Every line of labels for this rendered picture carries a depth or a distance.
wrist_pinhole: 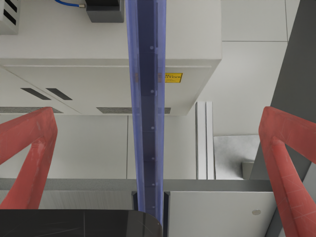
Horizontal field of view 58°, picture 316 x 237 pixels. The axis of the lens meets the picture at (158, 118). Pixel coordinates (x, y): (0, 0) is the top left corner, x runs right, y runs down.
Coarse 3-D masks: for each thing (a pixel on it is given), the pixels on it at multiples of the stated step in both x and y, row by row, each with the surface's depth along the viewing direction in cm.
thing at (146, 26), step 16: (128, 0) 10; (144, 0) 10; (160, 0) 10; (128, 16) 10; (144, 16) 10; (160, 16) 10; (128, 32) 10; (144, 32) 10; (160, 32) 10; (128, 48) 11; (144, 48) 10; (160, 48) 10; (144, 64) 11; (160, 64) 11; (144, 80) 11; (160, 80) 11; (144, 96) 12; (160, 96) 12; (144, 112) 12; (160, 112) 12; (144, 128) 13; (160, 128) 13; (144, 144) 13; (160, 144) 13; (144, 160) 14; (160, 160) 14; (144, 176) 14; (160, 176) 14; (144, 192) 15; (160, 192) 15; (144, 208) 16; (160, 208) 16
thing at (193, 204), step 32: (0, 192) 17; (64, 192) 17; (96, 192) 17; (128, 192) 17; (192, 192) 17; (224, 192) 17; (256, 192) 17; (192, 224) 19; (224, 224) 19; (256, 224) 19
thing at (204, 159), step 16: (0, 0) 39; (16, 0) 43; (96, 0) 39; (112, 0) 39; (0, 16) 39; (16, 16) 43; (96, 16) 42; (112, 16) 42; (0, 32) 43; (16, 32) 43; (208, 112) 72; (208, 128) 71; (208, 144) 71; (208, 160) 70; (208, 176) 70
